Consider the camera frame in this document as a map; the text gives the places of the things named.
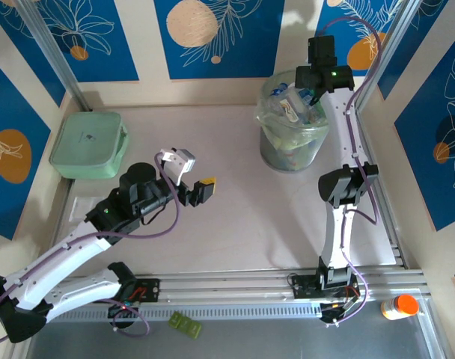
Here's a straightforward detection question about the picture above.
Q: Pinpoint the clear plastic trash bin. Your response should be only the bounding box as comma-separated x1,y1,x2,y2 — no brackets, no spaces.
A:
254,70,332,172
253,69,332,150

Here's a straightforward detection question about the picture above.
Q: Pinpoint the clear plastic packet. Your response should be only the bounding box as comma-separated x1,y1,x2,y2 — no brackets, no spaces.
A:
72,196,101,225

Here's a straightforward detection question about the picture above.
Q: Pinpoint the pale green zip case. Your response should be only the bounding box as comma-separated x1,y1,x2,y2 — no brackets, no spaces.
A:
49,111,130,180

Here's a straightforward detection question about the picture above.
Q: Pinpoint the orange-capped small bottle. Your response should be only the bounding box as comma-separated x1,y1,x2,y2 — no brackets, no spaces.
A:
380,294,420,322

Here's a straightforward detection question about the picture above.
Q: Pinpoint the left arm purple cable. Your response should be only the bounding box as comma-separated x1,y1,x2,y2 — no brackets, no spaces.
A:
0,151,183,345

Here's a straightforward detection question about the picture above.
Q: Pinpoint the blue floral wall panel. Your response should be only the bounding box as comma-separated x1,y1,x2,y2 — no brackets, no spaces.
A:
0,5,67,108
376,0,450,101
153,0,287,80
394,35,455,233
31,0,141,84
0,54,52,241
308,0,406,78

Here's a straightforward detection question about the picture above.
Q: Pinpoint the aluminium side rail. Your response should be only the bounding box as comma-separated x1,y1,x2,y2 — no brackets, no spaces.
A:
42,179,79,280
347,108,414,271

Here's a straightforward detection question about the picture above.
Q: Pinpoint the aluminium corner post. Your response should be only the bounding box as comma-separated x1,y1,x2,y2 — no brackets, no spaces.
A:
16,0,94,112
352,0,427,112

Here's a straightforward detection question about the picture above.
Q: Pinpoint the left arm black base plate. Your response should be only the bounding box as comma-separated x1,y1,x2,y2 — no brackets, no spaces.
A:
91,277,162,304

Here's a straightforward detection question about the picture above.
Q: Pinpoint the aluminium front rail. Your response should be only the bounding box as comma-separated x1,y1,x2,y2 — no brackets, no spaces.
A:
19,267,434,311

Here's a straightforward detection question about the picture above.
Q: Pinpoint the slotted grey cable duct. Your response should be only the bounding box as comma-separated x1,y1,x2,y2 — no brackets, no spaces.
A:
34,303,324,325

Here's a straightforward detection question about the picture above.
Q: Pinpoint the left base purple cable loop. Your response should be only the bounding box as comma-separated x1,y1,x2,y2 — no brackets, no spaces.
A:
112,298,153,338

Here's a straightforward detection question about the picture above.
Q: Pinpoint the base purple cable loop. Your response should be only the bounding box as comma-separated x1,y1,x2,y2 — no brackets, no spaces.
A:
112,298,153,338
324,271,371,329

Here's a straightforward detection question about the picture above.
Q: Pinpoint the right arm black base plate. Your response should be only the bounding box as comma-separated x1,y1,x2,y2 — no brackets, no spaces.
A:
290,274,363,301

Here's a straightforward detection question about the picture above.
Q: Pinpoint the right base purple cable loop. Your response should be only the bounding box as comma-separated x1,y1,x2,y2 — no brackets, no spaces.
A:
324,271,371,329

